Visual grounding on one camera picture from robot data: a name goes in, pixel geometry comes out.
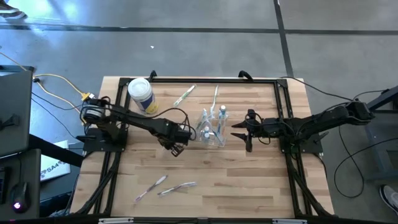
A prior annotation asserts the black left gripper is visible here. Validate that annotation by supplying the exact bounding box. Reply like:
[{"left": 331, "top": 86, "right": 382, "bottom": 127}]
[{"left": 156, "top": 120, "right": 192, "bottom": 158}]

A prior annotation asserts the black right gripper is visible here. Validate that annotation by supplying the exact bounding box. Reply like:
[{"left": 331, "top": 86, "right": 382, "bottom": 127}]
[{"left": 229, "top": 116, "right": 274, "bottom": 154}]

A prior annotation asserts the clear acrylic organizer box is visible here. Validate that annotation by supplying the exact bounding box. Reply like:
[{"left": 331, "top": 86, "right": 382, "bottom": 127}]
[{"left": 195, "top": 105, "right": 230, "bottom": 147}]

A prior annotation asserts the white toothbrush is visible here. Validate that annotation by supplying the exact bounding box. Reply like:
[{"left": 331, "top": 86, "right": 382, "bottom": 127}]
[{"left": 157, "top": 181, "right": 198, "bottom": 197}]

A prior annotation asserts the green toothbrush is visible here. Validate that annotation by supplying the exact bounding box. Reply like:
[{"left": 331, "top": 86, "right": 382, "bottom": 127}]
[
  {"left": 210, "top": 85, "right": 220, "bottom": 115},
  {"left": 173, "top": 83, "right": 197, "bottom": 108}
]

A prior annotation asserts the maroon toothbrush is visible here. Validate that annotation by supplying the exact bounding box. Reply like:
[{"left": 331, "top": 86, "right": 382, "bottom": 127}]
[{"left": 134, "top": 174, "right": 169, "bottom": 202}]

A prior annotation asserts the disinfecting wipes canister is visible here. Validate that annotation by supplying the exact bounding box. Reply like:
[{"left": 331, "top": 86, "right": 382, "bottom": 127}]
[{"left": 127, "top": 77, "right": 159, "bottom": 115}]

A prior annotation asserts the white printed box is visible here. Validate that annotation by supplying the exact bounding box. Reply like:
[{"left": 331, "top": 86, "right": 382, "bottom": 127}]
[{"left": 39, "top": 139, "right": 72, "bottom": 182}]

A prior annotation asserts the grey metal stand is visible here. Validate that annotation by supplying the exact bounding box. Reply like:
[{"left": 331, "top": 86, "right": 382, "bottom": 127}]
[{"left": 344, "top": 85, "right": 398, "bottom": 184}]

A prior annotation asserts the dark side desk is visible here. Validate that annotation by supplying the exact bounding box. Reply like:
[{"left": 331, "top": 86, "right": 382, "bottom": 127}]
[{"left": 0, "top": 148, "right": 42, "bottom": 220}]

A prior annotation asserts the person's shoe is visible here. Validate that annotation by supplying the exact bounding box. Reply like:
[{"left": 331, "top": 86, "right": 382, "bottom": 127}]
[
  {"left": 378, "top": 184, "right": 398, "bottom": 216},
  {"left": 0, "top": 1, "right": 28, "bottom": 20}
]

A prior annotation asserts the black computer mouse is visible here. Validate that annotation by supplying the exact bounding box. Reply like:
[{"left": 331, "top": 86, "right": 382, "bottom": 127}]
[{"left": 9, "top": 182, "right": 31, "bottom": 214}]

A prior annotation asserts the grey equipment case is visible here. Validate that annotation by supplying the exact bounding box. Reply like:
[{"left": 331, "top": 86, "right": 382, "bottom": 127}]
[{"left": 0, "top": 64, "right": 35, "bottom": 158}]

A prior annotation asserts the black aluminium table frame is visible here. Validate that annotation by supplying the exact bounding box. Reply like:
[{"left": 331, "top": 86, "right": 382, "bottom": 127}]
[{"left": 70, "top": 77, "right": 334, "bottom": 218}]

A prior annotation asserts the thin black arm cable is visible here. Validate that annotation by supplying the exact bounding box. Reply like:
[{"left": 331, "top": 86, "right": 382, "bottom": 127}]
[{"left": 280, "top": 76, "right": 355, "bottom": 102}]

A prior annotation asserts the silver bracket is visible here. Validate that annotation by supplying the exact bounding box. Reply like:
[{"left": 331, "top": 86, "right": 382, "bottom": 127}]
[
  {"left": 98, "top": 217, "right": 134, "bottom": 224},
  {"left": 272, "top": 218, "right": 308, "bottom": 224}
]

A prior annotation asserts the black floor cable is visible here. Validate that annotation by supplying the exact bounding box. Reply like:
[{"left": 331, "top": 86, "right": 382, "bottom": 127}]
[{"left": 333, "top": 124, "right": 398, "bottom": 199}]

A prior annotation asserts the yellow floor cable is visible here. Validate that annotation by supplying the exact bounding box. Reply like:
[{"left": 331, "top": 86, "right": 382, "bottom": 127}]
[{"left": 0, "top": 51, "right": 91, "bottom": 102}]

